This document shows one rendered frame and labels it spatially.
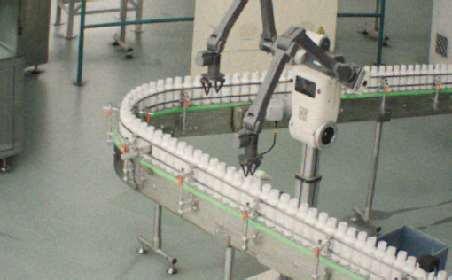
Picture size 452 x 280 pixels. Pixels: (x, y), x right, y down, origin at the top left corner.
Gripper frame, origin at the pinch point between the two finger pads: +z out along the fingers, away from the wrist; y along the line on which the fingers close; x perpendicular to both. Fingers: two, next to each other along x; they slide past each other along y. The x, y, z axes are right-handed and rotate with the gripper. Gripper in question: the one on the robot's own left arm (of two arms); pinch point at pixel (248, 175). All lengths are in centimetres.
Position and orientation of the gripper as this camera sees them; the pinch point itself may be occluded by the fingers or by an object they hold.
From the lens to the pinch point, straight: 471.2
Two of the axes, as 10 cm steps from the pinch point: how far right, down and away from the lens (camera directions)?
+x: -6.5, -3.1, 6.9
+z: -0.7, 9.3, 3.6
